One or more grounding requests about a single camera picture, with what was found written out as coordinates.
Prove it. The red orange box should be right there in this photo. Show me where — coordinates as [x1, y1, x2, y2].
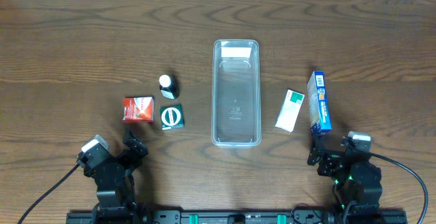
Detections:
[122, 97, 154, 123]

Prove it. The blue tall box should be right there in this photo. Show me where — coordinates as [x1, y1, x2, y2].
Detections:
[307, 71, 332, 135]

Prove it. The white green medicine box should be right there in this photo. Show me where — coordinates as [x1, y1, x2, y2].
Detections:
[275, 89, 305, 133]

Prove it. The dark bottle white cap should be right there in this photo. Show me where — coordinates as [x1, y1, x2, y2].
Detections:
[159, 74, 179, 99]

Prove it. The clear plastic container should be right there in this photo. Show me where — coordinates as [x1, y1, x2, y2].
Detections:
[211, 39, 262, 148]

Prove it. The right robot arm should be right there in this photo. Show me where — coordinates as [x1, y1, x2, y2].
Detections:
[307, 131, 383, 223]

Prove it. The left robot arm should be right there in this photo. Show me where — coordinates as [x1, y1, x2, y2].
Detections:
[87, 129, 149, 223]

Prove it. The green square box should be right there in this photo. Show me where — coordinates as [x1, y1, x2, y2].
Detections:
[159, 104, 185, 131]

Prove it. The right black cable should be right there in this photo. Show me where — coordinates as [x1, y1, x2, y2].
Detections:
[369, 151, 429, 224]

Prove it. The black cable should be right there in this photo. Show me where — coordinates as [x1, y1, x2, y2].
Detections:
[16, 162, 81, 224]
[369, 151, 429, 224]

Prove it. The left black cable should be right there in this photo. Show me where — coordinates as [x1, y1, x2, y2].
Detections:
[16, 162, 81, 224]

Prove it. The black mounting rail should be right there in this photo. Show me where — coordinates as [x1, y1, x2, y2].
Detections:
[65, 209, 408, 224]

